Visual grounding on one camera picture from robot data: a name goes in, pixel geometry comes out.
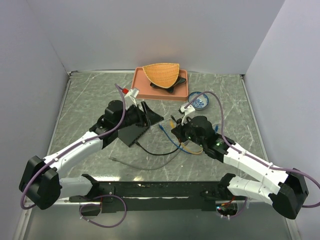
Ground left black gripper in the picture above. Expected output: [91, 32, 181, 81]
[115, 101, 164, 130]

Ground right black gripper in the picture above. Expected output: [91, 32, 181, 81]
[172, 115, 206, 147]

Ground blue ethernet cable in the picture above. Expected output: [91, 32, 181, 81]
[158, 124, 220, 154]

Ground yellow ethernet cable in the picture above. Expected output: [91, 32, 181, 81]
[168, 119, 204, 156]

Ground black network switch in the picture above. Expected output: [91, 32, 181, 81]
[117, 124, 150, 147]

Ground black ethernet cable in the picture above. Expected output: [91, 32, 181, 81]
[134, 114, 185, 156]

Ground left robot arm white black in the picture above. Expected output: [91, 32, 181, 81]
[19, 100, 164, 210]

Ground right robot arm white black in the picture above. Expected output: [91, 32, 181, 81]
[171, 116, 309, 220]

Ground blue white ceramic bowl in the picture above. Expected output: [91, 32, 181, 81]
[188, 91, 209, 111]

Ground salmon pink tray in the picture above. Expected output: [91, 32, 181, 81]
[131, 67, 189, 101]

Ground orange woven basket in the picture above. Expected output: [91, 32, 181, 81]
[142, 63, 180, 89]

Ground black dish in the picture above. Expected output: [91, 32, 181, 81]
[150, 76, 187, 94]

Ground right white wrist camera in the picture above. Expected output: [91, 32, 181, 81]
[179, 103, 196, 126]

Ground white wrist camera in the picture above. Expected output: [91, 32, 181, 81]
[179, 103, 196, 126]
[124, 88, 140, 107]

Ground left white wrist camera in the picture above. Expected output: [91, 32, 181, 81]
[124, 88, 140, 107]

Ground grey ethernet cable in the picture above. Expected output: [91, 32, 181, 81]
[109, 149, 181, 171]

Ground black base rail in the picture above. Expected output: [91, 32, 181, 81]
[69, 181, 233, 213]

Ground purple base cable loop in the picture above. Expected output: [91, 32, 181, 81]
[79, 194, 128, 228]

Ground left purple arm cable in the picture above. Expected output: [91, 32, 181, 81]
[20, 83, 127, 210]

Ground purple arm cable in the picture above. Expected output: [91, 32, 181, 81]
[183, 91, 320, 209]
[20, 83, 127, 210]

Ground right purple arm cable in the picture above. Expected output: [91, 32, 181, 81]
[183, 91, 320, 209]

